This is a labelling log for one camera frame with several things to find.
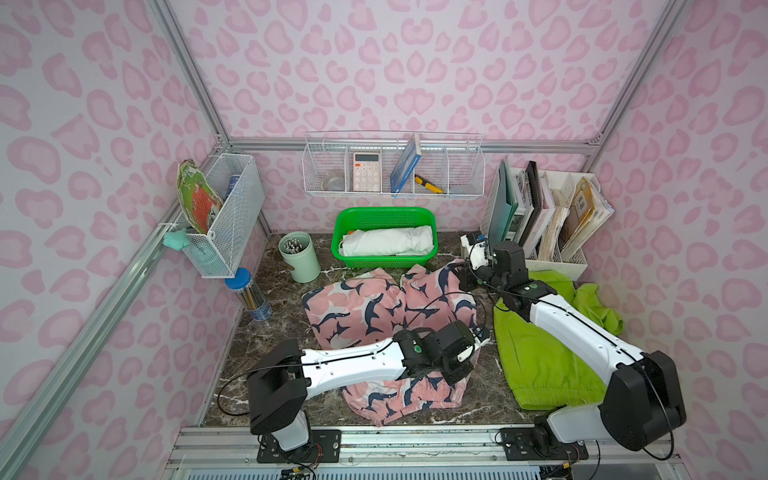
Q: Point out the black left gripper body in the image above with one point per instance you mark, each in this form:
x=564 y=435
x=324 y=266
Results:
x=474 y=349

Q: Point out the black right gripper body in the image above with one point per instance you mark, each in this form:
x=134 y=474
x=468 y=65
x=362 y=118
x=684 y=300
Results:
x=477 y=271

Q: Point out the pink shark print shorts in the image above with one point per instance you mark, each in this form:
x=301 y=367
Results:
x=373 y=307

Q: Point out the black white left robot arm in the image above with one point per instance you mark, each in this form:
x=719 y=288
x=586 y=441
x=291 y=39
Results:
x=287 y=376

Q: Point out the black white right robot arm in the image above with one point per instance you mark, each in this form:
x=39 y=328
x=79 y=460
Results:
x=643 y=401

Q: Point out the dark green folder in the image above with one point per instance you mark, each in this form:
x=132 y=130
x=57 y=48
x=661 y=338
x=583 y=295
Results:
x=503 y=205

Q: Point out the white file organizer rack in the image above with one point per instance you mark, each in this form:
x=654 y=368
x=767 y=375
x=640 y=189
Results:
x=557 y=189

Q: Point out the lime green garment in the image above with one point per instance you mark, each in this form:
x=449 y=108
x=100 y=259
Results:
x=542 y=373

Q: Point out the brown paper envelopes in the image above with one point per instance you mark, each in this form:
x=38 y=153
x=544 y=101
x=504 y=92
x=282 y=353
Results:
x=588 y=211

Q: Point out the white rolled cloth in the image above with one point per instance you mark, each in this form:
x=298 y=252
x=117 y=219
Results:
x=411 y=241

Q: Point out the yellow utility knife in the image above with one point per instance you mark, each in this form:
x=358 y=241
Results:
x=430 y=186

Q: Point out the blue book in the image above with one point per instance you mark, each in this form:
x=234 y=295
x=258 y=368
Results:
x=406 y=164

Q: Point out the green plastic basket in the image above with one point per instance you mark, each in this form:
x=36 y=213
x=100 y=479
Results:
x=378 y=218

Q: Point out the pink calculator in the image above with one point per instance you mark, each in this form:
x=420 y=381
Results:
x=366 y=172

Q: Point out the mint green cup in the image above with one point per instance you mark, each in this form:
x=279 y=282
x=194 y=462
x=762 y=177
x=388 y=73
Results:
x=297 y=250

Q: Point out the small glass dish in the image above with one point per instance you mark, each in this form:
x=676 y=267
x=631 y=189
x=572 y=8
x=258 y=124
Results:
x=335 y=181

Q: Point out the blue lid pencil jar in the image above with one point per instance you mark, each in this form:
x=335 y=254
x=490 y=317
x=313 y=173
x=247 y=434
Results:
x=252 y=298

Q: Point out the green red paper packet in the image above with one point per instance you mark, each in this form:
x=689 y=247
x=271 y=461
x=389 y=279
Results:
x=199 y=201

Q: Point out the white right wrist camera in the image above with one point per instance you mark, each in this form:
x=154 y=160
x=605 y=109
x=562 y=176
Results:
x=473 y=250

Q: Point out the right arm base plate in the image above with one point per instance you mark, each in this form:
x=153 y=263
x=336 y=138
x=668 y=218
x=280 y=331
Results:
x=537 y=443

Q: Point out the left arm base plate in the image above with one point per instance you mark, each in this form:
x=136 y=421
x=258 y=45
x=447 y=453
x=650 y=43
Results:
x=323 y=446

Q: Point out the clear wire wall shelf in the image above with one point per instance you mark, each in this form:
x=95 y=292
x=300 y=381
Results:
x=453 y=161

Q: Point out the white mesh wall basket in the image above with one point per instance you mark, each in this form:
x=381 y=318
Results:
x=218 y=254

